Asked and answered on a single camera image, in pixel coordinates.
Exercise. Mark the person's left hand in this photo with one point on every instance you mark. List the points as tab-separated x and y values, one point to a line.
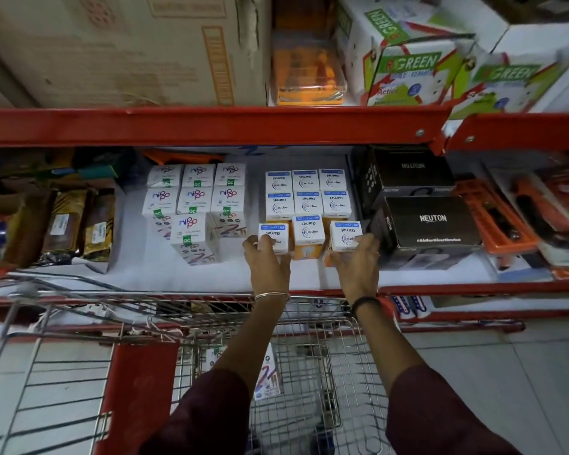
270	272

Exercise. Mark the person's right hand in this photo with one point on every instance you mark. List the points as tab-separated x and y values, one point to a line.
358	274

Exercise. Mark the person's right thumb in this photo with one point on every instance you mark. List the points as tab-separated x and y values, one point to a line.
336	261

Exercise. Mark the person's left thumb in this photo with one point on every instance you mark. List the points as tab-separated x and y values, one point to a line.
286	261

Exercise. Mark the white bulb box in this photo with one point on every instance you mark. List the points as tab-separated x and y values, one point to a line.
275	236
344	234

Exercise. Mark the person's right forearm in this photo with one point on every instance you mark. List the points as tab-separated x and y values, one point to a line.
391	348

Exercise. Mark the person's left forearm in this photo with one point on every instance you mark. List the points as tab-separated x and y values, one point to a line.
237	355

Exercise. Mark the thin gold bangle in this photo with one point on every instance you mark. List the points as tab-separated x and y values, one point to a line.
271	295

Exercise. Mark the black wrist band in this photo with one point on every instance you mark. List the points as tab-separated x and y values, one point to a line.
363	301

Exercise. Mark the group of white-orange lamp cartons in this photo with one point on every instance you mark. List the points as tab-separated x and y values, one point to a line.
308	203

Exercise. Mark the blue red striped packet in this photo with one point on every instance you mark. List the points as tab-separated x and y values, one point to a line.
408	307

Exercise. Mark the black cardboard box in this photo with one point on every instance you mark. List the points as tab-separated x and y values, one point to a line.
410	172
431	222

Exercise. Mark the group of white green-label cartons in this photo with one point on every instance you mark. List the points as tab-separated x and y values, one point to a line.
194	199

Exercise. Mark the white red-swirl box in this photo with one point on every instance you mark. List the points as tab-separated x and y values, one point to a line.
268	374

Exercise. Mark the red metal shelf beam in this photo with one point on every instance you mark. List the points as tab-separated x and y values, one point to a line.
455	289
218	125

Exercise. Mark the white shelf liner sheet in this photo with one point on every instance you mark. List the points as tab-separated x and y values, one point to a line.
137	265

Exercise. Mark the flat orange packet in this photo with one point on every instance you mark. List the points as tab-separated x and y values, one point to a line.
180	157

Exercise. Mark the orange tool blister pack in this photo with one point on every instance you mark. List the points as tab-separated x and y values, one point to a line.
557	217
495	217

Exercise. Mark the brown gold packet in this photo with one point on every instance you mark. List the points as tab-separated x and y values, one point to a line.
66	227
99	227
28	229

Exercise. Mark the clear orange plastic pack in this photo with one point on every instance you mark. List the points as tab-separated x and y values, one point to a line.
308	70

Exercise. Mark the red cart seat flap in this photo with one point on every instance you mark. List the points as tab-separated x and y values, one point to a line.
137	393

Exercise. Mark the white green printed box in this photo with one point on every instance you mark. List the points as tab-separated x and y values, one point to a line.
512	78
403	52

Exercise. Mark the large brown cardboard carton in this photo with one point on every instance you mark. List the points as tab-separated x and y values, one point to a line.
123	47

